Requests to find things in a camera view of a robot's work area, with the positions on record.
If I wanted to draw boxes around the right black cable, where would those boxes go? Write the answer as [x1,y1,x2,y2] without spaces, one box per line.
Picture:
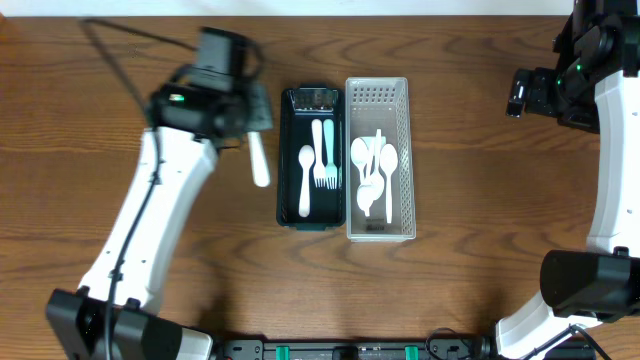
[519,323,614,360]

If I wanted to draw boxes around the pale green plastic fork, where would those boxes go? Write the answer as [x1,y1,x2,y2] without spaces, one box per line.
[323,119,338,190]

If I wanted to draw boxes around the white horizontal plastic fork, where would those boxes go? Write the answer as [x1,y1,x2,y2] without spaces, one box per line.
[247,132,271,188]

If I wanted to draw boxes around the clear plastic basket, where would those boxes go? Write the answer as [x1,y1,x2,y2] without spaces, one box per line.
[345,77,417,242]

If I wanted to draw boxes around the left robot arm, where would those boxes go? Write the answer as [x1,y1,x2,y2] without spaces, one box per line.
[46,27,273,359]

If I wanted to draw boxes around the left black cable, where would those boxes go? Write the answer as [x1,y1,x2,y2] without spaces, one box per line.
[79,17,201,360]

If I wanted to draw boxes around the black cable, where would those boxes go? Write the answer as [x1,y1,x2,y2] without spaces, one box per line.
[519,323,614,360]
[79,17,201,360]

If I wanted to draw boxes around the white plastic spoon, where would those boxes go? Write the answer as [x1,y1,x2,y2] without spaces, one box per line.
[298,145,315,218]

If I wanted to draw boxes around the white plastic utensil handle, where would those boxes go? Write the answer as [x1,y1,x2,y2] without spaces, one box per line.
[370,129,384,201]

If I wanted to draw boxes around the white spoon bowl down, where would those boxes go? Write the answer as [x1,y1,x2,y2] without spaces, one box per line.
[357,149,377,217]

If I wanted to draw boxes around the black plastic basket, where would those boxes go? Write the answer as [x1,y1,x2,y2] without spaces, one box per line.
[276,85,346,231]

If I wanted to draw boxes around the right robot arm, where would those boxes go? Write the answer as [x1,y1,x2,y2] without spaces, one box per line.
[488,0,639,359]

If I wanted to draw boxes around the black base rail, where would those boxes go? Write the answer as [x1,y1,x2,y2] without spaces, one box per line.
[214,338,597,360]

